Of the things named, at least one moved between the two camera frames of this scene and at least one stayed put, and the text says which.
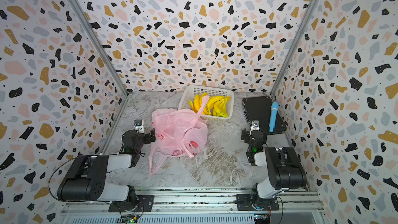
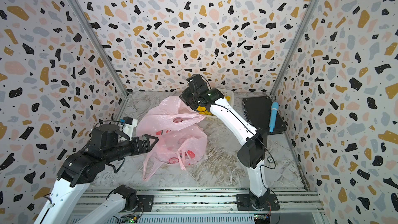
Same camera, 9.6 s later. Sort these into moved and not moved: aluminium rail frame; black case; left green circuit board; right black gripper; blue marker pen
Moved: right black gripper
Not moved: left green circuit board; black case; blue marker pen; aluminium rail frame
